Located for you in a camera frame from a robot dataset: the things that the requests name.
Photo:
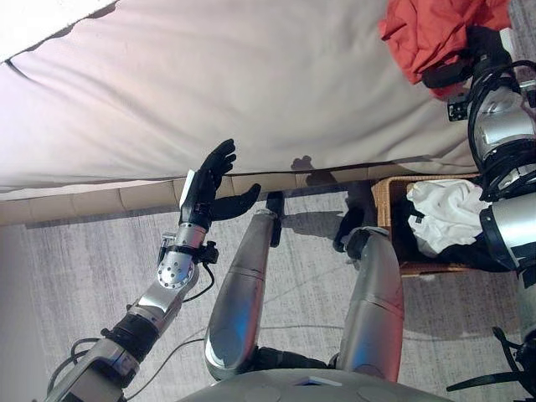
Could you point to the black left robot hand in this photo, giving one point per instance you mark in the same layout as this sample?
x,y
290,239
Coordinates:
x,y
201,197

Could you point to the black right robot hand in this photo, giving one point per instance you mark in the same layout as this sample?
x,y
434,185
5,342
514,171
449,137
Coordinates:
x,y
486,46

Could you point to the orange garment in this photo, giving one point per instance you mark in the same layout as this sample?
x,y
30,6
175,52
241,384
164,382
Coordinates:
x,y
427,33

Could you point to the white garment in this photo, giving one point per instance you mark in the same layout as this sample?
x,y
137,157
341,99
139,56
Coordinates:
x,y
448,218

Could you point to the black garment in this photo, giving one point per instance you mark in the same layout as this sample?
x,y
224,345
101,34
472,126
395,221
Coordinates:
x,y
404,234

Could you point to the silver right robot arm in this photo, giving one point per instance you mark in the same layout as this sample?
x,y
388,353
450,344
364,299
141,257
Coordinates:
x,y
502,130

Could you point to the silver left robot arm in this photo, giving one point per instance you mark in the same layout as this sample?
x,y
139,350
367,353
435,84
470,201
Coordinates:
x,y
176,272

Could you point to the beige bed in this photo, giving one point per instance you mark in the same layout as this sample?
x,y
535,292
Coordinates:
x,y
209,84

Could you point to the woven wicker basket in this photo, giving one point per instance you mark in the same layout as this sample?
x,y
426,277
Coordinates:
x,y
383,209

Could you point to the white textured bed blanket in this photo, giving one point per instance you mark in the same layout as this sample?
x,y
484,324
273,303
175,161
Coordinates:
x,y
42,21

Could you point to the silver left robot leg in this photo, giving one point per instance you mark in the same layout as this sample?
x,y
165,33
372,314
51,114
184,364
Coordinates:
x,y
238,301

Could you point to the silver robot leg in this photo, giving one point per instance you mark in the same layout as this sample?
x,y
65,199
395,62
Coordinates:
x,y
238,301
374,301

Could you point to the silver right robot leg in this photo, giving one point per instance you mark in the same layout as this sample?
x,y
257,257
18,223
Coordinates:
x,y
374,301

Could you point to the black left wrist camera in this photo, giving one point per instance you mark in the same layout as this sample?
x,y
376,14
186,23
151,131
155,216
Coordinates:
x,y
209,253

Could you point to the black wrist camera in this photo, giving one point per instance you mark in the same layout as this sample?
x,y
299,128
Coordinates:
x,y
209,253
457,108

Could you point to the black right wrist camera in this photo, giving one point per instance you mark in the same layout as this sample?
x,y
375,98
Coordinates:
x,y
457,108

